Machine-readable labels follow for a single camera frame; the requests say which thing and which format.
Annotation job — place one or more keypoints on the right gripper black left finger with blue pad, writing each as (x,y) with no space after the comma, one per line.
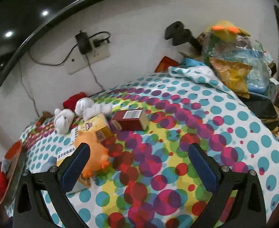
(30,209)

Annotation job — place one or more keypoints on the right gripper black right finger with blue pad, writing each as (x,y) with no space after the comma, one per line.
(248,209)

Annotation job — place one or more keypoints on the orange plush toy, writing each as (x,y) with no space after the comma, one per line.
(99,158)

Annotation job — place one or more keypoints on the yellow cartoon medicine box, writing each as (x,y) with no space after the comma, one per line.
(98,124)

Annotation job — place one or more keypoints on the white sock pair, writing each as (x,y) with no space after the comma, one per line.
(86,108)

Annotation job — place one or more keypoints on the dark red barcode box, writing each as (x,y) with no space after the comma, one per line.
(130,120)

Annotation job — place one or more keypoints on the white and yellow box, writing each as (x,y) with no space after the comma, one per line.
(66,151)

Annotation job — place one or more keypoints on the red round basket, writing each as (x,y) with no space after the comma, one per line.
(16,156)

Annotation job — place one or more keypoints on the red cloth in basket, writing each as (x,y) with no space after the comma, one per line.
(3,183)

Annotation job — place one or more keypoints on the colourful polka dot bedsheet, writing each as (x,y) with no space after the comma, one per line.
(150,181)

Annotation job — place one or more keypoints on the red rolled sock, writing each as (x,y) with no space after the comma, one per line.
(70,103)

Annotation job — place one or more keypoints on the clear plastic bag of snacks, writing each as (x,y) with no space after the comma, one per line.
(240,64)

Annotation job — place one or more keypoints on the red envelope packet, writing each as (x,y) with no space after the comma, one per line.
(165,63)

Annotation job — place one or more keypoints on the yellow crochet duck toy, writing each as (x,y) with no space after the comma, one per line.
(227,31)

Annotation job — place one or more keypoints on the black power adapter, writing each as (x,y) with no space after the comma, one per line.
(83,43)

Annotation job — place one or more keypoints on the white wall socket plate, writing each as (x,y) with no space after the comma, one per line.
(77,61)

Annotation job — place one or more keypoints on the black plug with cable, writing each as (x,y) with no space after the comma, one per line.
(98,42)

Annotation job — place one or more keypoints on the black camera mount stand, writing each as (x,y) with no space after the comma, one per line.
(180,35)

